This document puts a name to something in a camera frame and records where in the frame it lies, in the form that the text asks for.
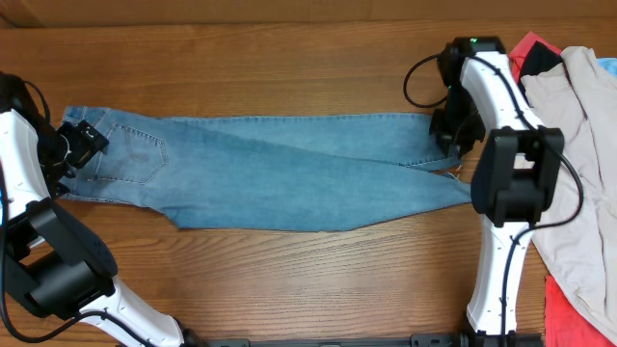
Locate blue denim jeans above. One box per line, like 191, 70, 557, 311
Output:
64, 106, 470, 231

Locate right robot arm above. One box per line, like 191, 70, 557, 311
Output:
429, 37, 564, 346

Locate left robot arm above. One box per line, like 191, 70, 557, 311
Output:
1, 74, 204, 347

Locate black cloth garment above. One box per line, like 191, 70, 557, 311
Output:
518, 41, 563, 95

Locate white cloth garment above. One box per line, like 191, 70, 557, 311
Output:
522, 46, 616, 340

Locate light blue cloth garment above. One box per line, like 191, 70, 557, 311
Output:
598, 58, 617, 76

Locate red cloth garment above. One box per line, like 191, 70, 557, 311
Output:
509, 32, 616, 346

